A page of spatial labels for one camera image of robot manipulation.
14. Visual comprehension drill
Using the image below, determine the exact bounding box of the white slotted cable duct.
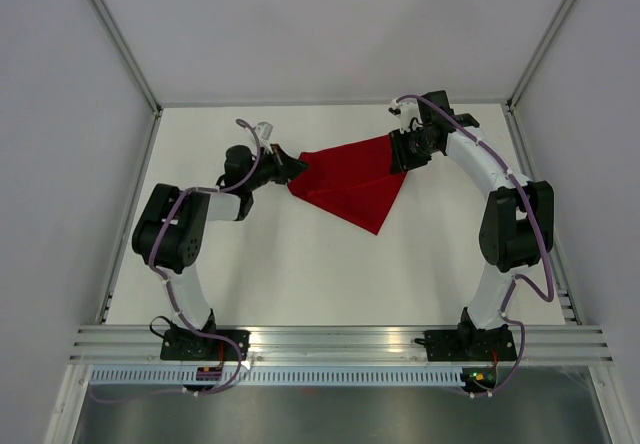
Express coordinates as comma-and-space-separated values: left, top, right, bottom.
90, 365, 463, 387

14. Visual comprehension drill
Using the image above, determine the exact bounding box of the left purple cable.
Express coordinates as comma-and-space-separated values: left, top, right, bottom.
89, 118, 266, 405

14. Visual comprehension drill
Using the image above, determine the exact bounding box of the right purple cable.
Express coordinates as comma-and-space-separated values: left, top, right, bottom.
394, 93, 557, 398

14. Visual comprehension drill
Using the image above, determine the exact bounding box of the aluminium frame post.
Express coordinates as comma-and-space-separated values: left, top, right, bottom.
87, 0, 162, 116
505, 0, 579, 113

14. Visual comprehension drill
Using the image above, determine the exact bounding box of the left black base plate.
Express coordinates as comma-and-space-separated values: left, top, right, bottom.
160, 328, 250, 362

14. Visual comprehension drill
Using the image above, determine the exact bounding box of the purple cable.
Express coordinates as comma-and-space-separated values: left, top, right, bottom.
89, 118, 266, 405
394, 93, 557, 398

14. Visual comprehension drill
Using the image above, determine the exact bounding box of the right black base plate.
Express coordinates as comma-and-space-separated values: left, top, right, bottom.
414, 328, 517, 362

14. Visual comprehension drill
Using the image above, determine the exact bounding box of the red cloth napkin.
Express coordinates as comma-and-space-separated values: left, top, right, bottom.
288, 135, 406, 235

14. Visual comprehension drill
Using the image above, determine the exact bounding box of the right aluminium frame post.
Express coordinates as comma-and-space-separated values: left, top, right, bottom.
505, 0, 579, 113

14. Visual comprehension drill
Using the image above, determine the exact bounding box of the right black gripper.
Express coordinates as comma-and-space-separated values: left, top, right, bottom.
388, 125, 437, 176

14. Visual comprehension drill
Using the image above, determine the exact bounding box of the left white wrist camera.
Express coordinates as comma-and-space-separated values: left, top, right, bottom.
253, 121, 273, 153

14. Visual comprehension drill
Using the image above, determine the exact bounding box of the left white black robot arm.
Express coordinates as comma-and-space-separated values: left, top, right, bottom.
132, 144, 309, 362

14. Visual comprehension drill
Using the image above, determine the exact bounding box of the aluminium mounting rail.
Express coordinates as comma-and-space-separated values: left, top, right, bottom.
67, 325, 613, 367

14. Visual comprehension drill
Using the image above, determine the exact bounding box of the left aluminium frame post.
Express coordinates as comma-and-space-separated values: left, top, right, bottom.
87, 0, 162, 116

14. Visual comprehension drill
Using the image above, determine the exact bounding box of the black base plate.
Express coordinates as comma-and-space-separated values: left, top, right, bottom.
414, 328, 517, 362
160, 328, 250, 362

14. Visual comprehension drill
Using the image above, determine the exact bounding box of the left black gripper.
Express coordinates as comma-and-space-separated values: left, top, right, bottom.
244, 144, 308, 192

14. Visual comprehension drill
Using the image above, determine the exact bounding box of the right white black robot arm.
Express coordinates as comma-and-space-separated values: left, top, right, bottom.
389, 90, 555, 362

